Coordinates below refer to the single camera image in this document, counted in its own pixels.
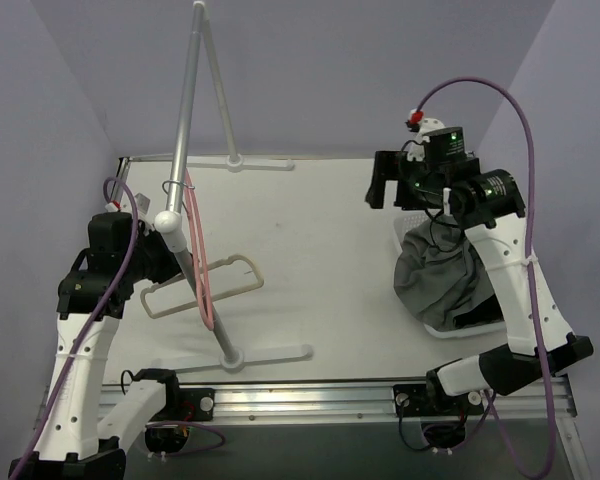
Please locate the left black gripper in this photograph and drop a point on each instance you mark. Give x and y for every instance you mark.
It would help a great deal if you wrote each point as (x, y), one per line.
(161, 257)

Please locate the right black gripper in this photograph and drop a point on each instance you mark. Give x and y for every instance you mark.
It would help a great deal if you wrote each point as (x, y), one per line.
(387, 178)

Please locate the pink plastic hanger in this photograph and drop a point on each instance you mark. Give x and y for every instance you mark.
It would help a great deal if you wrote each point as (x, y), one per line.
(198, 252)

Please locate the grey pleated skirt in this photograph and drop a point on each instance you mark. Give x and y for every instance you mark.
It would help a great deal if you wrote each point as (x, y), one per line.
(440, 280)

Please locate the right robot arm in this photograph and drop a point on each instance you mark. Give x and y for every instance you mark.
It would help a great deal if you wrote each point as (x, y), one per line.
(434, 170)

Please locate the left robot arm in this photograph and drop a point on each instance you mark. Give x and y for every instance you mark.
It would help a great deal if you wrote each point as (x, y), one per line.
(71, 440)

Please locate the silver clothes rack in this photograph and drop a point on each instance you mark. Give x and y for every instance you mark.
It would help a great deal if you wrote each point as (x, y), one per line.
(180, 223)

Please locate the white plastic basket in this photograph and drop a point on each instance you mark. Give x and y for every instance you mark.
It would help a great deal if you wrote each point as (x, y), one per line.
(460, 332)

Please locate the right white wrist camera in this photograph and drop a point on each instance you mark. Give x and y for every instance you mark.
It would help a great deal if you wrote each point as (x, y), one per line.
(423, 130)

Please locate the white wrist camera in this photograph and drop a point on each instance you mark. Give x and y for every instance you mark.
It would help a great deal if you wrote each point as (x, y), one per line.
(423, 130)
(142, 203)

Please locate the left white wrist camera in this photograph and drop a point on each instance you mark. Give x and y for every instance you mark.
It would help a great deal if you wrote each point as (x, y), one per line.
(142, 203)

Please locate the aluminium mounting rail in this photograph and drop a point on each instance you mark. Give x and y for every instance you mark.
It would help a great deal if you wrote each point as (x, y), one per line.
(374, 401)

